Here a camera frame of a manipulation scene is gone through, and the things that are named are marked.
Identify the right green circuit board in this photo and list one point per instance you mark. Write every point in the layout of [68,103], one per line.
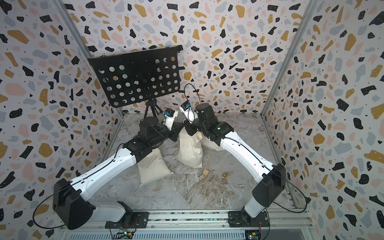
[252,235]

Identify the left green circuit board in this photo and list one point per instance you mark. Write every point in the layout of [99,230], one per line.
[126,234]

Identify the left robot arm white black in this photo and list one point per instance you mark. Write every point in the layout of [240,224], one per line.
[72,199]

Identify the small wooden cube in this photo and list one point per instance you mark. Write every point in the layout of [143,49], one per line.
[205,172]

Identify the cream cloth bag lower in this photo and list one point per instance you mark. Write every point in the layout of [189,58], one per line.
[153,168]

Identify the green circuit board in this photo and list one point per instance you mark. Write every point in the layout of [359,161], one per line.
[252,235]
[126,234]

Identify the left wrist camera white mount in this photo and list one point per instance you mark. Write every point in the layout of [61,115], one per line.
[170,116]

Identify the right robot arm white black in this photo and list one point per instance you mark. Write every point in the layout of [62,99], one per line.
[268,176]

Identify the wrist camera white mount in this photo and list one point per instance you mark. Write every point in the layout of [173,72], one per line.
[187,110]
[170,116]

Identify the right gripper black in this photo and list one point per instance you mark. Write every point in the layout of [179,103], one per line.
[188,125]

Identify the black perforated music stand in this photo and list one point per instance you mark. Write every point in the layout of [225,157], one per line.
[138,76]

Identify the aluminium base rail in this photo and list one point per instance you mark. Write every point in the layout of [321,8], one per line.
[197,225]

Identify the cream soil bag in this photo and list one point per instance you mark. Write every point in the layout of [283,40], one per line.
[191,151]

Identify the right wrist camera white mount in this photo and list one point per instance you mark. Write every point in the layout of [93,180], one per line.
[187,110]

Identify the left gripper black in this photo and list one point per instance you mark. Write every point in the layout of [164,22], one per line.
[174,132]

